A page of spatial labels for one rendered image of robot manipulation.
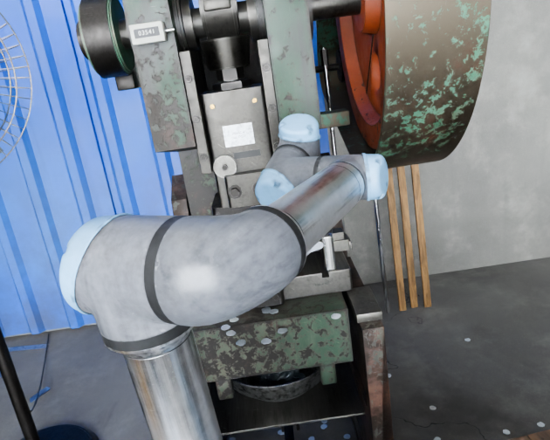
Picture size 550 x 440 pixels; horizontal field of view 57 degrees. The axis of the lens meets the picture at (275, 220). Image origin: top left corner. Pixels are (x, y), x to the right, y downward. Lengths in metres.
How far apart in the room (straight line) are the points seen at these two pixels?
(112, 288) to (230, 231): 0.14
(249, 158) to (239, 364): 0.50
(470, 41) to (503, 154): 1.83
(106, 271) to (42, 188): 2.16
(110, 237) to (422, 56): 0.64
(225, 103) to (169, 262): 0.78
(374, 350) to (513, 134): 1.79
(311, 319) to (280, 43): 0.63
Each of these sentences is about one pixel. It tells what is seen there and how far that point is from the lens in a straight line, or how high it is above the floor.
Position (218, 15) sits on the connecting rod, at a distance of 1.23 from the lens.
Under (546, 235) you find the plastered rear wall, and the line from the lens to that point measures 3.04.
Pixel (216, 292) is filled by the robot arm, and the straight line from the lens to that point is 0.49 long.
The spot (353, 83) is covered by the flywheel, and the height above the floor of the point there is 1.12.
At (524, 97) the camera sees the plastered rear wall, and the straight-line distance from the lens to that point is 2.79.
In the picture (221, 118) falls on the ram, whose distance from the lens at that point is 1.24.
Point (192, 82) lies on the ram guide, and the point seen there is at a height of 1.20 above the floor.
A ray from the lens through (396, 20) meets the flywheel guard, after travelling 0.94.
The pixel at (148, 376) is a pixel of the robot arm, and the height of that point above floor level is 0.91.
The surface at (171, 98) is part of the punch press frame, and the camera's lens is 1.20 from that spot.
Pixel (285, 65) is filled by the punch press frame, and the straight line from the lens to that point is 1.18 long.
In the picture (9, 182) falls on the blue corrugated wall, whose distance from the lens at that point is 2.76.
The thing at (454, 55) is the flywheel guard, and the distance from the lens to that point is 0.99.
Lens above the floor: 1.24
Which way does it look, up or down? 18 degrees down
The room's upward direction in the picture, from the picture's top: 9 degrees counter-clockwise
